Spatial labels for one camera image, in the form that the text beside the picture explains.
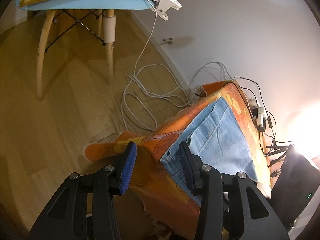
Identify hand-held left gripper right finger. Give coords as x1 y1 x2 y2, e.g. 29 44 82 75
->
178 141 290 240

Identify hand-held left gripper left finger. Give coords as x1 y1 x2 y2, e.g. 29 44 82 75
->
26 141 138 240

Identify light blue denim pants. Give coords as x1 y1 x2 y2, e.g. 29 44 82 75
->
160 96 259 205

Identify orange floral tablecloth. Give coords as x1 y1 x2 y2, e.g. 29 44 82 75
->
84 80 275 240

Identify small black tripod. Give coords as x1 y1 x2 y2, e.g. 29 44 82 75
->
265 141 295 178

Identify white power strip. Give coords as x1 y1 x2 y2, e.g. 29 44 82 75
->
249 99 267 132

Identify white clip lamp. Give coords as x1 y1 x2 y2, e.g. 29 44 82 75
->
141 0 300 20

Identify blue seat wooden chair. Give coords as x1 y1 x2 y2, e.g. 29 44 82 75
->
15 0 160 100

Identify glowing ring light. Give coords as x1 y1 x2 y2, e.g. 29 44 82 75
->
290 100 320 160

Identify thick white power cable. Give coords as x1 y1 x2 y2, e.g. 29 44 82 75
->
175 61 238 105

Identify thin white lamp cable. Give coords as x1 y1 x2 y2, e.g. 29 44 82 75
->
121 2 190 133

